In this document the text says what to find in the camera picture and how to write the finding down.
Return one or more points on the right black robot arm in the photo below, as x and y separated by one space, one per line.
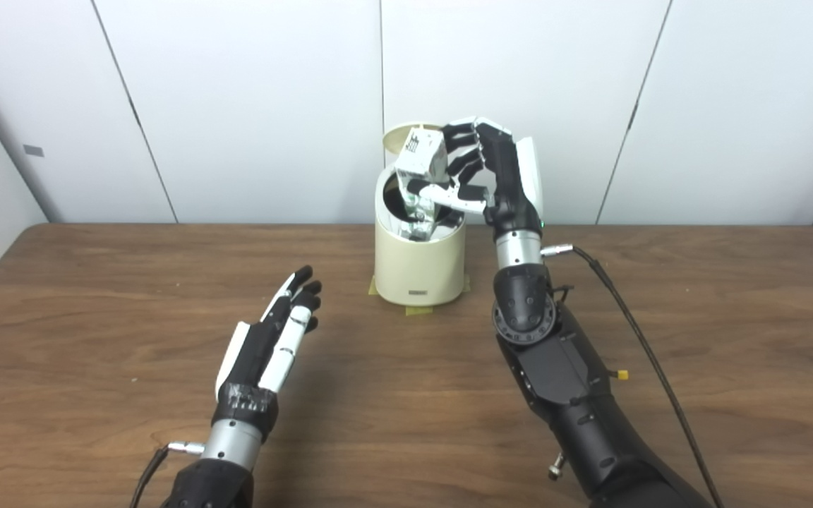
569 381

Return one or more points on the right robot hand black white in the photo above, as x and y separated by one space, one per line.
509 183

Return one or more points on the small gray wall label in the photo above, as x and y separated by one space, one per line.
34 150

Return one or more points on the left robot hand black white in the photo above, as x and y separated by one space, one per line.
258 360

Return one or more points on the cream-colored round bin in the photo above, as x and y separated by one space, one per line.
417 268

